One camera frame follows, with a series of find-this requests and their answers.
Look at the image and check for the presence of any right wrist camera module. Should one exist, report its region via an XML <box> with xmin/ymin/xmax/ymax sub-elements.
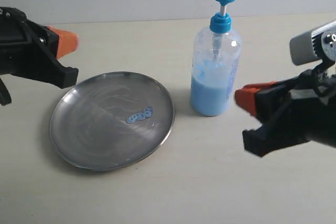
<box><xmin>289</xmin><ymin>20</ymin><xmax>335</xmax><ymax>66</ymax></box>

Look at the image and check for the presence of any round stainless steel plate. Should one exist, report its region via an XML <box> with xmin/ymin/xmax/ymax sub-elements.
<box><xmin>49</xmin><ymin>71</ymin><xmax>175</xmax><ymax>171</ymax></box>

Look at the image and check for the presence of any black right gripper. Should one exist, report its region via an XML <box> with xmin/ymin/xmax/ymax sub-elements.
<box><xmin>234</xmin><ymin>61</ymin><xmax>335</xmax><ymax>157</ymax></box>

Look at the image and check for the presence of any blue soap pump bottle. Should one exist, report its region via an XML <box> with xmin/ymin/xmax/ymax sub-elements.
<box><xmin>190</xmin><ymin>0</ymin><xmax>243</xmax><ymax>116</ymax></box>

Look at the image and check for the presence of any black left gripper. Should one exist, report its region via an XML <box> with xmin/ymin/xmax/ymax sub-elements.
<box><xmin>1</xmin><ymin>7</ymin><xmax>79</xmax><ymax>89</ymax></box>

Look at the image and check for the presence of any blue soap blob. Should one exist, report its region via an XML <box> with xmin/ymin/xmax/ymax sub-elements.
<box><xmin>126</xmin><ymin>106</ymin><xmax>153</xmax><ymax>124</ymax></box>

